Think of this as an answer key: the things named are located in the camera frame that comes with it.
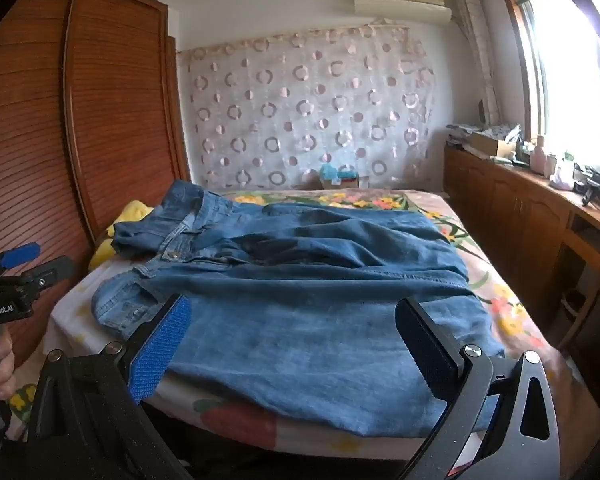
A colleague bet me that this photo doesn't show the pink bottle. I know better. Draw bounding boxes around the pink bottle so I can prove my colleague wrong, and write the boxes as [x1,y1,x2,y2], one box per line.
[530,135,548,173]

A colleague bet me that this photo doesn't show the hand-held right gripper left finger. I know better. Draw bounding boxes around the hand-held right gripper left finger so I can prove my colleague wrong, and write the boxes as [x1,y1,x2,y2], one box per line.
[27,294,193,480]

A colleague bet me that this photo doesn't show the small printed cardboard box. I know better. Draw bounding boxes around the small printed cardboard box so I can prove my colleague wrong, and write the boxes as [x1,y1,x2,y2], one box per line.
[304,169,362,191]

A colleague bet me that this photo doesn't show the open cardboard box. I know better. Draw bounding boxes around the open cardboard box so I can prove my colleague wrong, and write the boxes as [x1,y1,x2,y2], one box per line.
[465,131,518,158]

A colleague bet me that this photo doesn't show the yellow plush toy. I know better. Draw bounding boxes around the yellow plush toy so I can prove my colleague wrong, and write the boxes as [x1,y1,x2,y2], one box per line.
[89,200,156,271]

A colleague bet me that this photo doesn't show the window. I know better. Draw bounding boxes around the window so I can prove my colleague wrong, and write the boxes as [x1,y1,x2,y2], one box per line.
[500,0,600,181]

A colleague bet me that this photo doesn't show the stack of printed papers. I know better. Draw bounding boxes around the stack of printed papers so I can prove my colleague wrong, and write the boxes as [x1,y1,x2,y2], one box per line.
[445,122,481,148]

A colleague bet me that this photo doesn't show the blue denim pants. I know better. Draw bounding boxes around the blue denim pants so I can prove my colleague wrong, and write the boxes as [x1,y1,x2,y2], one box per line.
[91,180,501,436]

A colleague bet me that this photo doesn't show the circle-patterned sheer curtain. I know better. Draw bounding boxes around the circle-patterned sheer curtain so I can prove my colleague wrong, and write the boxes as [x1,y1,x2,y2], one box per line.
[177,22,438,192]

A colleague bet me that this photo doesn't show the floral blanket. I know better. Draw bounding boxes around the floral blanket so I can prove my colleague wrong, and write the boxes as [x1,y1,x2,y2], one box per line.
[227,189,600,421]

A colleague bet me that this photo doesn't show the wooden cabinet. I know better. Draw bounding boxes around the wooden cabinet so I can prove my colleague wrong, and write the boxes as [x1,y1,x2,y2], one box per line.
[442,142,600,361]

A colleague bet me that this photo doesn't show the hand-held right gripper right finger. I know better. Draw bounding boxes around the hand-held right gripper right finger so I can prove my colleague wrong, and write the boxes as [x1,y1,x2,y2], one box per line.
[395,297,563,480]

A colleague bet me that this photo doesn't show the wooden wardrobe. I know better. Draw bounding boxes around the wooden wardrobe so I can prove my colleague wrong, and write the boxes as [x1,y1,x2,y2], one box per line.
[0,0,191,371]

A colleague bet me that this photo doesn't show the beige window curtain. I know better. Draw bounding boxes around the beige window curtain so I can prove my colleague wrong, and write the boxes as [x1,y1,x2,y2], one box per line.
[452,0,503,128]

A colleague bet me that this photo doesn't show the black camera device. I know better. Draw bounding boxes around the black camera device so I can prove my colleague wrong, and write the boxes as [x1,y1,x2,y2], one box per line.
[577,167,600,206]

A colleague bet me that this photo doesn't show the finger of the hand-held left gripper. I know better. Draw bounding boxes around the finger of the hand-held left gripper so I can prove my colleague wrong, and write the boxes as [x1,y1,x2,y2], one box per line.
[0,242,42,281]
[21,256,76,292]

